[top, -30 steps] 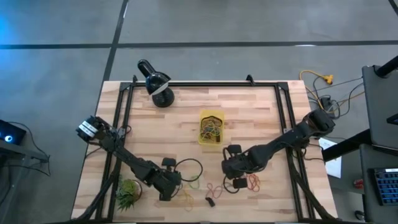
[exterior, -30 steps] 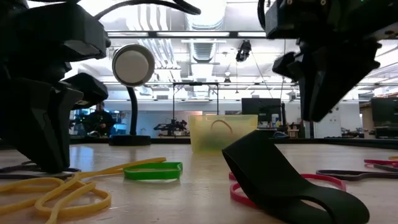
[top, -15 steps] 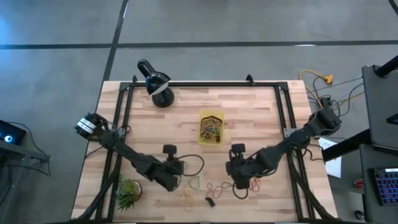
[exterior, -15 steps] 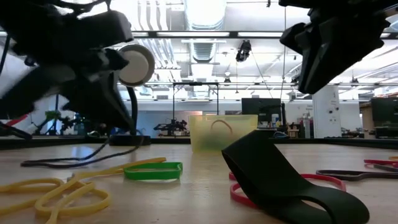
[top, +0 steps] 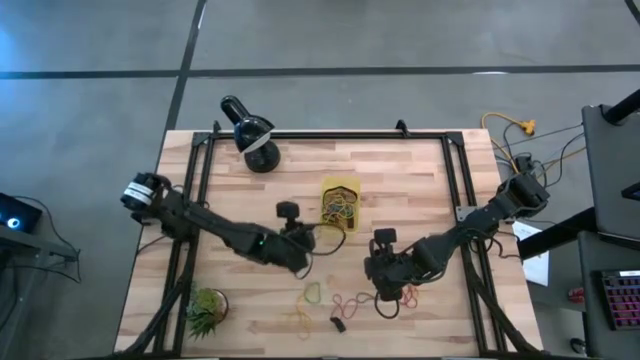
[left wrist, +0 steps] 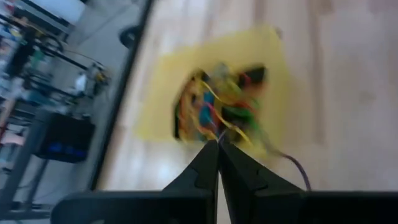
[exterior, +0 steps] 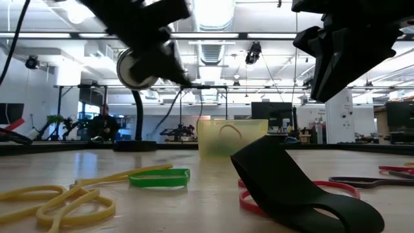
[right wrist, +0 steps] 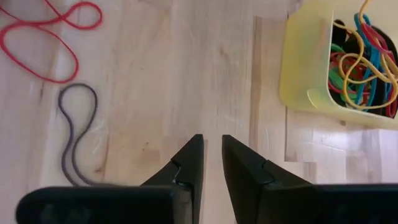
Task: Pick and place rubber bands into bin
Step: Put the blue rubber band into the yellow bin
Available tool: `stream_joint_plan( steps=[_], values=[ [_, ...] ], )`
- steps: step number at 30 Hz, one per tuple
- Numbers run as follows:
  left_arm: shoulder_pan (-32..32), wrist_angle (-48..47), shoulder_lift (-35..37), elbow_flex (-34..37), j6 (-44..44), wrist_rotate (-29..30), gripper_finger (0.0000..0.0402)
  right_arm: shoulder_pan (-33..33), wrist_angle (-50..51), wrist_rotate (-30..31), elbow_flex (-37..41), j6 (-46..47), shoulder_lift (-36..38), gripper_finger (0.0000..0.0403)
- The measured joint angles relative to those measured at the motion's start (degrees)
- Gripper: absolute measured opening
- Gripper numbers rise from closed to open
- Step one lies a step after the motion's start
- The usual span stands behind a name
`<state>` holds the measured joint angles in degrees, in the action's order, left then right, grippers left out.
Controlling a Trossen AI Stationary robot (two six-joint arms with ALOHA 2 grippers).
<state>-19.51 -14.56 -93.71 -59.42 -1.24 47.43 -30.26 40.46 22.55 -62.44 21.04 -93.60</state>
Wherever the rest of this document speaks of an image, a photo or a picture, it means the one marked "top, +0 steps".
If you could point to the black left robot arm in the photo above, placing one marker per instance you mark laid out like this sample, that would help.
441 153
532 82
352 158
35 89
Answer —
215 227

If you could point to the grey metal bracket plate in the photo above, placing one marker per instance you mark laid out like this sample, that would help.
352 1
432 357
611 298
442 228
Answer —
462 214

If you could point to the yellow plastic bin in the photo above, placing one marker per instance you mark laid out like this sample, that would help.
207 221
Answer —
352 181

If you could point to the large black rubber band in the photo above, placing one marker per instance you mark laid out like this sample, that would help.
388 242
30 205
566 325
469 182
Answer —
340 189

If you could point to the red thin rubber band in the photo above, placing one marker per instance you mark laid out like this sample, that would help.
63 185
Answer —
336 312
414 300

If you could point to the black power adapter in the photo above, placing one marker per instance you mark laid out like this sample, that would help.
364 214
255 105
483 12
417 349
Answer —
523 164

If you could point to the black desk lamp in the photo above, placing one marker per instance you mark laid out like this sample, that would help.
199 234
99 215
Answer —
260 157

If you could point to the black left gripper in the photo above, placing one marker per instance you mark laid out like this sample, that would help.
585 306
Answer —
295 245

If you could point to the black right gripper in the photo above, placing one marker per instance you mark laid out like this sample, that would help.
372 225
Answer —
390 270

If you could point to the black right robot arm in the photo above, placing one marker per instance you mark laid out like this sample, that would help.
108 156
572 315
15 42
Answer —
470 227

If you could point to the black pole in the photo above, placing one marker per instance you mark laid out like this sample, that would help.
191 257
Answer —
622 110

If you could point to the small black wide rubber band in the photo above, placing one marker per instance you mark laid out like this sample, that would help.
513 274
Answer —
351 221

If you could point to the dark grey desk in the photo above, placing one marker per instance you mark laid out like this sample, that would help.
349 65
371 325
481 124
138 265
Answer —
590 300

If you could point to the green potted succulent plant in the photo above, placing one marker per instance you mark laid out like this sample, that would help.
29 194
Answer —
205 310

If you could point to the black device with blue light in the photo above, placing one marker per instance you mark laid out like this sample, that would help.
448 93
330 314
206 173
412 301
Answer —
20 215

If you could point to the black computer mouse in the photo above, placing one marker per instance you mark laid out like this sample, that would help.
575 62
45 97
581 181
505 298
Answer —
578 345

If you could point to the white paper sheet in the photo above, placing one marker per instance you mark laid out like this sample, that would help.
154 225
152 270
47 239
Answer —
537 270

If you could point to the grey side stand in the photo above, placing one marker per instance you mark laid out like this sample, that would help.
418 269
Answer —
30 243

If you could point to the red can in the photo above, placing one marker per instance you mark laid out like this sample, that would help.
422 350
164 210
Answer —
576 295

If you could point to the black keyboard with lit keys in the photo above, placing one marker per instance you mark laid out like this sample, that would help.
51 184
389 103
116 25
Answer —
620 300

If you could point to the small black clip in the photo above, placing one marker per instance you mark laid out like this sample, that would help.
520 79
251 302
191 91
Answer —
338 324

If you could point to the black aluminium table frame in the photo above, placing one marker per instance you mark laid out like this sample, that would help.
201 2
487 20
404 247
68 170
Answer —
325 135

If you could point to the grey cart top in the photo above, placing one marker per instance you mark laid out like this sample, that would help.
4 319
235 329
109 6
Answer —
615 175

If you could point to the black cart beam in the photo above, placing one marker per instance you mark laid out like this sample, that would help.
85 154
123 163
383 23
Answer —
550 235

